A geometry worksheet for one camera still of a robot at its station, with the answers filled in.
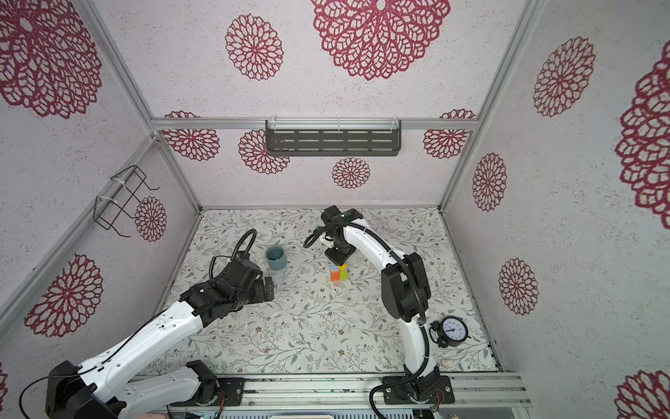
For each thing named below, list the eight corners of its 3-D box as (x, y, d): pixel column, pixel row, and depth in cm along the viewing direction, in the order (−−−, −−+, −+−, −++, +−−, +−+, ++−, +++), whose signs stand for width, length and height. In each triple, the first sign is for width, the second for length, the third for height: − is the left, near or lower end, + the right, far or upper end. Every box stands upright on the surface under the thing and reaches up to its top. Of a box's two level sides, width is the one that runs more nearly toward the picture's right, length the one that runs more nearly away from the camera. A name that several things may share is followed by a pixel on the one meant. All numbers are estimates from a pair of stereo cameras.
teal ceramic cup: (266, 273, 101) (263, 263, 96) (269, 255, 107) (266, 245, 101) (285, 273, 101) (283, 263, 96) (287, 255, 107) (285, 245, 101)
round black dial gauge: (432, 347, 84) (436, 343, 81) (426, 321, 89) (429, 316, 86) (467, 347, 84) (473, 343, 81) (459, 321, 89) (464, 316, 86)
